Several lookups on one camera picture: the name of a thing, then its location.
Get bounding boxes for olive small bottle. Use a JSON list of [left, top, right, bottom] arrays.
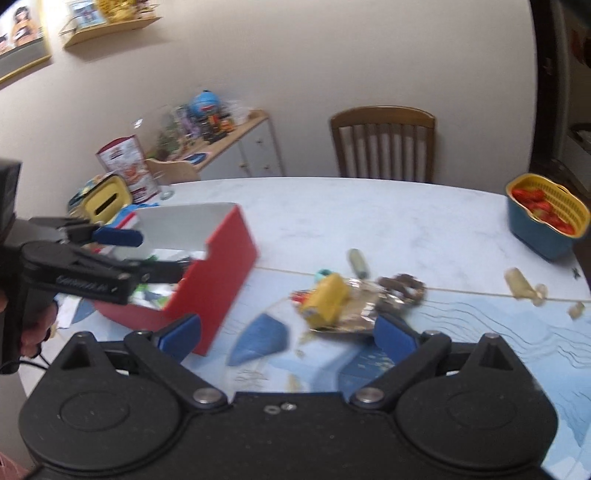
[[347, 248, 369, 280]]

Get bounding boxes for framed wall poster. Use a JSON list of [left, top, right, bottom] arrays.
[[0, 0, 53, 86]]

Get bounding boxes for blue basket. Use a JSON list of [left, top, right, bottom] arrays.
[[505, 174, 585, 260]]

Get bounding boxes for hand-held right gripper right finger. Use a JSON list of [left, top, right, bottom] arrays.
[[349, 314, 530, 409]]

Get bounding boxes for yellow tissue box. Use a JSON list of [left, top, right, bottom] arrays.
[[68, 173, 135, 227]]

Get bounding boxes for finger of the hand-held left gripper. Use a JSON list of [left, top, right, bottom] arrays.
[[21, 242, 195, 285], [29, 216, 144, 249]]

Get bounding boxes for white plastic bag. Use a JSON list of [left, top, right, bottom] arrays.
[[131, 277, 184, 310]]

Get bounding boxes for black cable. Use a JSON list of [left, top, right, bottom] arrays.
[[0, 353, 48, 376]]

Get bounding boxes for clear plant container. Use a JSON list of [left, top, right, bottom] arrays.
[[133, 104, 195, 160]]

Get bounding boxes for red snack bag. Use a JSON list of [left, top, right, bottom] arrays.
[[95, 134, 160, 204]]

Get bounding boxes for drinking glass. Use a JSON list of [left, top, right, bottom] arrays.
[[154, 171, 175, 200]]

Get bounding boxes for blue globe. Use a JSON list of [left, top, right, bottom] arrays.
[[190, 90, 223, 119]]

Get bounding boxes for pile of red fruit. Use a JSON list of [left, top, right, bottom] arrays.
[[513, 187, 576, 234]]

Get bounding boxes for yellow strainer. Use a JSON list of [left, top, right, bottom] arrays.
[[505, 174, 585, 239]]

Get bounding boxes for light wooden chair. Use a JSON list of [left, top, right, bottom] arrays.
[[145, 157, 202, 184]]

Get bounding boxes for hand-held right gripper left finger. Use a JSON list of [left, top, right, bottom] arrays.
[[59, 313, 228, 409]]

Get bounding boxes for gold foil bag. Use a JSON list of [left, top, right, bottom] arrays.
[[308, 277, 399, 339]]

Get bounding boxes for clear plastic bag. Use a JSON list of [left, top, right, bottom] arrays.
[[224, 99, 253, 126]]

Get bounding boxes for pink clothing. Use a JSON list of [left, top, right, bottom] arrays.
[[0, 451, 29, 480]]

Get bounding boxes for wooden wall shelf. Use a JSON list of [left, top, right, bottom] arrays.
[[62, 14, 163, 49]]

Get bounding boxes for brown wreath ring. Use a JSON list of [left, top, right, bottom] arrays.
[[376, 272, 427, 306]]

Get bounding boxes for white sideboard cabinet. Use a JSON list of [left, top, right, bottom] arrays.
[[185, 109, 285, 179]]

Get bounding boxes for person's left hand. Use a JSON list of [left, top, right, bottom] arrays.
[[19, 302, 59, 359]]

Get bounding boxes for dark wooden chair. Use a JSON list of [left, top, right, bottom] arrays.
[[329, 106, 437, 184]]

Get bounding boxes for red cardboard box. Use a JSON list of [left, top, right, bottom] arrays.
[[95, 202, 258, 357]]

